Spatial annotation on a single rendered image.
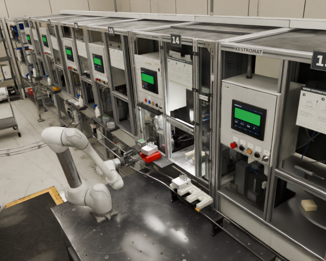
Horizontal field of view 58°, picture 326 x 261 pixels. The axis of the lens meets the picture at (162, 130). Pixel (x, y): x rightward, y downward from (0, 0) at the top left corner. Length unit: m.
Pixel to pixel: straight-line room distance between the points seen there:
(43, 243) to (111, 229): 1.23
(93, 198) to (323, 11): 4.54
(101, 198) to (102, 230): 0.25
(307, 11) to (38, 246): 5.16
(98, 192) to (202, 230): 0.86
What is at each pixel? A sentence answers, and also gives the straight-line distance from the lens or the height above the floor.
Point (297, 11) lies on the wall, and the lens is 5.84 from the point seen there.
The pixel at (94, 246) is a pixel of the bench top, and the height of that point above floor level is 0.68.
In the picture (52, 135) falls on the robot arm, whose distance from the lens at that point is 2.19.
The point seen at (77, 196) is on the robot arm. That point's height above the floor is 0.89.
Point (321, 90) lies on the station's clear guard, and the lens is 1.62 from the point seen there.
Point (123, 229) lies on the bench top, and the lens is 2.45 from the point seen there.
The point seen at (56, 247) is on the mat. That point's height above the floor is 0.01.
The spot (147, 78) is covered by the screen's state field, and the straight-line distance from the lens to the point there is 2.65.
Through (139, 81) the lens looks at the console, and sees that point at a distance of 2.84.
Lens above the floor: 2.34
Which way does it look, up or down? 25 degrees down
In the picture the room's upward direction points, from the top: 4 degrees counter-clockwise
